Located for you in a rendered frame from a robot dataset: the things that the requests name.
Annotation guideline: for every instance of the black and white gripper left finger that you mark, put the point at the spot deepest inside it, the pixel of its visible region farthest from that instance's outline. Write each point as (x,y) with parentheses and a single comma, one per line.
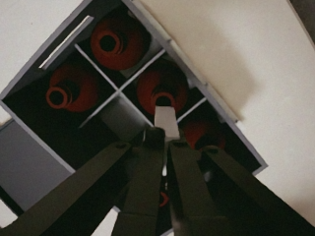
(78,205)

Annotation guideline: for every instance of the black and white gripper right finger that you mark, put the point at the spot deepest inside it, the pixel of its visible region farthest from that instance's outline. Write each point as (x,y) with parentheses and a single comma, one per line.
(242,200)

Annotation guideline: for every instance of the dark grey rectangular tray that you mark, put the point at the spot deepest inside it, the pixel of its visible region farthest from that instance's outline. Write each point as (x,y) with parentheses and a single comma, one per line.
(27,171)

